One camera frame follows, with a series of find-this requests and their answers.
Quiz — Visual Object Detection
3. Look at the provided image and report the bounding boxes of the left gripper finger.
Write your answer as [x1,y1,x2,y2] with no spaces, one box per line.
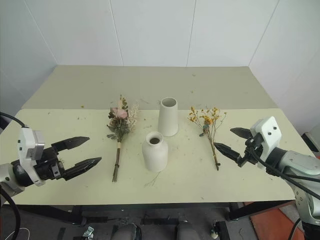
[50,136,91,154]
[63,156,103,182]

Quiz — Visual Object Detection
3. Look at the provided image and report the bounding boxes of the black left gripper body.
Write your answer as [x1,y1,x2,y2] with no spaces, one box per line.
[34,146,66,181]

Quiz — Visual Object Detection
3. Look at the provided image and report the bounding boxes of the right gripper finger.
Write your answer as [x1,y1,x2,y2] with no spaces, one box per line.
[213,142,243,165]
[229,127,256,140]

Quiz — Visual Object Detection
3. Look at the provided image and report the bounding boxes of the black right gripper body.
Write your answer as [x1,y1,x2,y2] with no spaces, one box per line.
[236,133,264,168]

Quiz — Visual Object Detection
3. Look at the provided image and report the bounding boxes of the tall white tapered vase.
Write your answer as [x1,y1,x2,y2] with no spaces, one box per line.
[157,96,179,138]

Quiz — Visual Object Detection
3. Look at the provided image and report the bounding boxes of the white bottle-shaped vase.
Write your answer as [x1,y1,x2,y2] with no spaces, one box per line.
[141,131,169,173]

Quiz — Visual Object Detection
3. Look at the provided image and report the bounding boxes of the yellow dried flower bouquet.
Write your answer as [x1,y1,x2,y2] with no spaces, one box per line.
[187,105,228,172]

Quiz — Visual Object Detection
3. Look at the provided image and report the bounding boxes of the pink dried flower bouquet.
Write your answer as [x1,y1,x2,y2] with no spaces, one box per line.
[106,94,140,183]

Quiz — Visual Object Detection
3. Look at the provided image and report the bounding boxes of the metal caster wheel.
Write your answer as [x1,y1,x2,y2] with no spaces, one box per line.
[210,221,222,239]
[81,225,95,239]

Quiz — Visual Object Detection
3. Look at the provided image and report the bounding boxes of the thin dry loose twig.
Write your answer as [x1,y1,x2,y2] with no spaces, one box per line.
[144,172,160,188]

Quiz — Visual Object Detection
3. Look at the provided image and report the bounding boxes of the orange floor mat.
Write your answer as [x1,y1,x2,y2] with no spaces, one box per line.
[249,199,305,240]

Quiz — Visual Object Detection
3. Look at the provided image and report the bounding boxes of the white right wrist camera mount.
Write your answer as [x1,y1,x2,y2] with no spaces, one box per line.
[249,115,283,161]

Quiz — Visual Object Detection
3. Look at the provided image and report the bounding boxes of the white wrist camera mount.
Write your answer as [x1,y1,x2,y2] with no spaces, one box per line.
[249,115,283,161]
[16,126,46,187]

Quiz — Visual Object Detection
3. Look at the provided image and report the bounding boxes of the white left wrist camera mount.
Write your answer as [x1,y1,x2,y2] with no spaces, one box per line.
[16,126,46,187]

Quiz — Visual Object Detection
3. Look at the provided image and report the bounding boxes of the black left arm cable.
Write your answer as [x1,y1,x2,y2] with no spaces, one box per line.
[0,111,27,240]

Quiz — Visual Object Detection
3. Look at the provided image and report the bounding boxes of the thin white cord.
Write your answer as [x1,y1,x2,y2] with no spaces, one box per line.
[0,226,31,240]

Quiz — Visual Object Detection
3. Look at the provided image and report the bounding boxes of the black metal table frame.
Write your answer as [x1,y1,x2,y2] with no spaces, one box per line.
[9,199,296,227]

